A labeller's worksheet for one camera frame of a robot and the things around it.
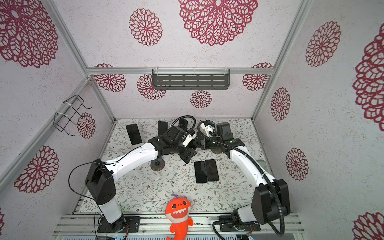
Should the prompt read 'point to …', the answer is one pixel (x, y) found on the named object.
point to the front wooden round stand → (157, 164)
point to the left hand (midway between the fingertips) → (191, 150)
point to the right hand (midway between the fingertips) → (193, 141)
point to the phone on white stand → (134, 133)
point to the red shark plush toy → (177, 212)
